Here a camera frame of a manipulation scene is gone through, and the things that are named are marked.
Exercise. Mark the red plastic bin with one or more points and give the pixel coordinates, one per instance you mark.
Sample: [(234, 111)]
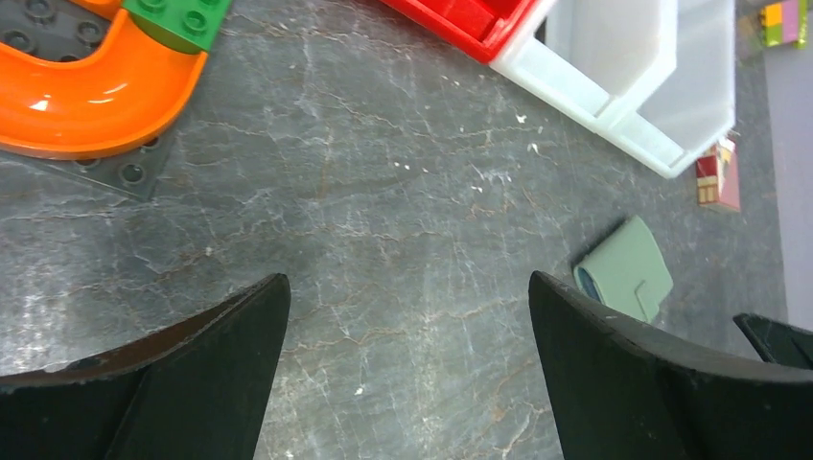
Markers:
[(478, 28)]

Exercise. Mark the green toy brick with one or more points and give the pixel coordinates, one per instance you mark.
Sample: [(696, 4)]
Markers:
[(186, 26)]

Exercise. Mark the grey studded base plate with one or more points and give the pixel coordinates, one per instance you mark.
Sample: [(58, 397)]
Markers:
[(66, 31)]

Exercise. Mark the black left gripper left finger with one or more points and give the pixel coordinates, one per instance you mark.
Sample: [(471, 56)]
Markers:
[(195, 390)]

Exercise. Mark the red playing card box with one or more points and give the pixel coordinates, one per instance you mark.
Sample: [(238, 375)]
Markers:
[(717, 178)]

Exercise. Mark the orange curved toy track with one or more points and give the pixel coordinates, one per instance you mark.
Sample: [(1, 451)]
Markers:
[(125, 94)]

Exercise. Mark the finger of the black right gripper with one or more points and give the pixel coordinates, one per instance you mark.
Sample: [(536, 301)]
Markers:
[(777, 342)]

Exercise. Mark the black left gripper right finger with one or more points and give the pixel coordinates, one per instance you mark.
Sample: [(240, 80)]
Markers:
[(622, 389)]

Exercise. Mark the white bin left compartment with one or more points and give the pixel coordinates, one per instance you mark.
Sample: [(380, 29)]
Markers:
[(595, 61)]

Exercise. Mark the multicolour toy brick stack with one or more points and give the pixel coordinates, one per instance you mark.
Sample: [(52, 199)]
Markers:
[(784, 23)]

